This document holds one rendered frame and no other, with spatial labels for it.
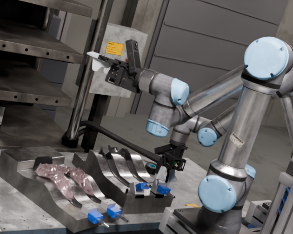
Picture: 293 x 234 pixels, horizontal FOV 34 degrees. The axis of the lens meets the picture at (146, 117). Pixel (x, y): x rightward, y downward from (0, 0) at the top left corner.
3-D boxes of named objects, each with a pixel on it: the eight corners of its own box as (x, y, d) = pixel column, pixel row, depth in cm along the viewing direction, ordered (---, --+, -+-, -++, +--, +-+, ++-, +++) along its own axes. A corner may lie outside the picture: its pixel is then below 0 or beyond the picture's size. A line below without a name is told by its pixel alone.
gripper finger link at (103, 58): (96, 58, 156) (121, 67, 155) (97, 54, 156) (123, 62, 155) (100, 59, 161) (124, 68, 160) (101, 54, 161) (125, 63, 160)
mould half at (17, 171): (119, 219, 198) (126, 195, 195) (73, 233, 177) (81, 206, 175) (43, 167, 226) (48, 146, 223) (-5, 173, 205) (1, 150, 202)
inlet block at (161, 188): (176, 203, 206) (180, 191, 205) (168, 202, 203) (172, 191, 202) (158, 191, 216) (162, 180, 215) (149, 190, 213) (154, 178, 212)
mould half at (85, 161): (168, 212, 218) (177, 185, 215) (121, 214, 203) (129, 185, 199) (115, 164, 256) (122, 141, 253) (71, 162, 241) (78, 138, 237)
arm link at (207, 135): (314, 81, 179) (207, 156, 190) (308, 77, 189) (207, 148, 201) (295, 56, 178) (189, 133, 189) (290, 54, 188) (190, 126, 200)
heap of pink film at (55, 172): (97, 194, 200) (102, 178, 198) (66, 202, 186) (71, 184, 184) (57, 168, 215) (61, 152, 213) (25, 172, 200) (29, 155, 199)
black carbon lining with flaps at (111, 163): (155, 192, 217) (161, 173, 215) (125, 192, 208) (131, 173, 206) (117, 159, 244) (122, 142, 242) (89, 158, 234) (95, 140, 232)
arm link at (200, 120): (216, 145, 200) (191, 136, 200) (216, 138, 211) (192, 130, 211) (223, 127, 198) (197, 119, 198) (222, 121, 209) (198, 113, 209)
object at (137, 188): (158, 189, 199) (156, 176, 201) (149, 189, 196) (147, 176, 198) (140, 196, 209) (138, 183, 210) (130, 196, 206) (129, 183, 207)
